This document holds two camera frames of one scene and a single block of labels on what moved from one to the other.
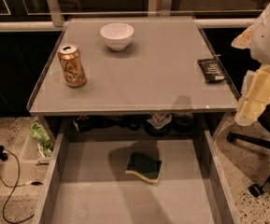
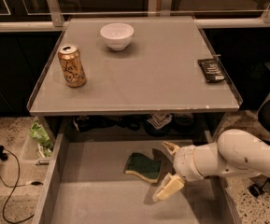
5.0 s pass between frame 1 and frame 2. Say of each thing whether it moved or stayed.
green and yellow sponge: stayed
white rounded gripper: moved
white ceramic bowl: stayed
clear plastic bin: stayed
